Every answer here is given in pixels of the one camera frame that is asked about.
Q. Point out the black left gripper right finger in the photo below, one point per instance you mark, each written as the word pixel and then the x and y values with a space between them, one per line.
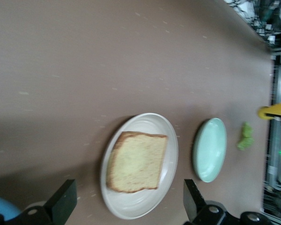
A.
pixel 194 204

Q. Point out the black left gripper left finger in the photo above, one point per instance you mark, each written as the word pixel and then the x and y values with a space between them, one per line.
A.
pixel 61 206

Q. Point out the yellow squeeze bottle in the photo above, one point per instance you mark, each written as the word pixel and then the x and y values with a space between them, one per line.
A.
pixel 276 109

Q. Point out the green lettuce leaf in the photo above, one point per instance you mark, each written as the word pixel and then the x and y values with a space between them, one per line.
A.
pixel 246 140

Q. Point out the toasted bread slice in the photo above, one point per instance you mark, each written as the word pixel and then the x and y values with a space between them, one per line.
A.
pixel 138 164

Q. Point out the mint green plate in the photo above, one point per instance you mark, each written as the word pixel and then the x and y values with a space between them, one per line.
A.
pixel 209 152

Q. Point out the blue plate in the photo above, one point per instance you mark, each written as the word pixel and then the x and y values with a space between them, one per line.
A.
pixel 2 206

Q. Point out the beige plate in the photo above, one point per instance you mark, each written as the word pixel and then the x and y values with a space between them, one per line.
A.
pixel 171 150

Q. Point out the aluminium table edge rail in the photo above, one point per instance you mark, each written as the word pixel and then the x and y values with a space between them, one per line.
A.
pixel 274 140

